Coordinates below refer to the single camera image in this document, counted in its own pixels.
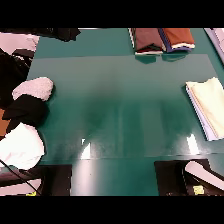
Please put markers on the cream T-shirt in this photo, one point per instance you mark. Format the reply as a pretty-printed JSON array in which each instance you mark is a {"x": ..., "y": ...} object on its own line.
[{"x": 210, "y": 103}]

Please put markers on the grey garment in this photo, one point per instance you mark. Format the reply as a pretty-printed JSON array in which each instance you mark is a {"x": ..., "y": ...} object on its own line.
[{"x": 35, "y": 87}]

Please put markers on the brown garment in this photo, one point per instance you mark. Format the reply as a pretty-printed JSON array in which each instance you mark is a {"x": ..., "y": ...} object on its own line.
[{"x": 148, "y": 38}]

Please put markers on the black garment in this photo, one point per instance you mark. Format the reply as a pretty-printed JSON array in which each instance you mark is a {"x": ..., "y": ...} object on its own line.
[{"x": 25, "y": 110}]

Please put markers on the white garment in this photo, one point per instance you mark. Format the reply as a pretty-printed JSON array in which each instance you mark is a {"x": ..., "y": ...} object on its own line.
[{"x": 20, "y": 146}]

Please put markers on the rust orange garment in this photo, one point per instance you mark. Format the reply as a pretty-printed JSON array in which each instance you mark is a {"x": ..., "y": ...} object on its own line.
[{"x": 178, "y": 36}]

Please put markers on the pale garment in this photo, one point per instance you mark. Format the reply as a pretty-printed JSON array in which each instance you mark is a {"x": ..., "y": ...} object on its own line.
[{"x": 216, "y": 36}]

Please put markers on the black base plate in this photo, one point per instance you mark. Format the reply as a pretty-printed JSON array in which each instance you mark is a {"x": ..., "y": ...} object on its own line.
[
  {"x": 56, "y": 180},
  {"x": 170, "y": 178}
]

